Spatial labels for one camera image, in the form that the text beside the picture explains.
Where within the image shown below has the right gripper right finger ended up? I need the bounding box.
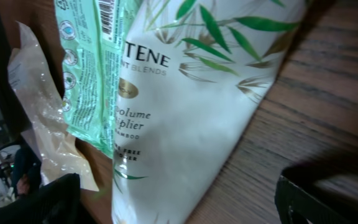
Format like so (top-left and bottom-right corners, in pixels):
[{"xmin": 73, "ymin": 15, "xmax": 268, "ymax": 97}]
[{"xmin": 275, "ymin": 161, "xmax": 358, "ymax": 224}]

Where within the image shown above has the white cosmetic tube gold cap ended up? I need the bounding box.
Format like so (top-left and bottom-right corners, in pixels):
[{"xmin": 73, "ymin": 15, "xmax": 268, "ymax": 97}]
[{"xmin": 111, "ymin": 0, "xmax": 310, "ymax": 224}]

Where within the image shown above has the beige mushroom pouch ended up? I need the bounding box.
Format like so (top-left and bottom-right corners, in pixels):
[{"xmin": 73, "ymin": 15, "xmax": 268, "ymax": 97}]
[{"xmin": 7, "ymin": 23, "xmax": 99, "ymax": 192}]

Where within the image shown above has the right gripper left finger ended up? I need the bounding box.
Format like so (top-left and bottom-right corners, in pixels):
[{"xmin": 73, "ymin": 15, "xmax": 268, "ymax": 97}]
[{"xmin": 0, "ymin": 174, "xmax": 80, "ymax": 224}]

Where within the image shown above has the teal snack packet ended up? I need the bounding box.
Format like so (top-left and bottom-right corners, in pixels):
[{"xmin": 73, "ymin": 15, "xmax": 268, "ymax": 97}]
[{"xmin": 54, "ymin": 0, "xmax": 142, "ymax": 158}]

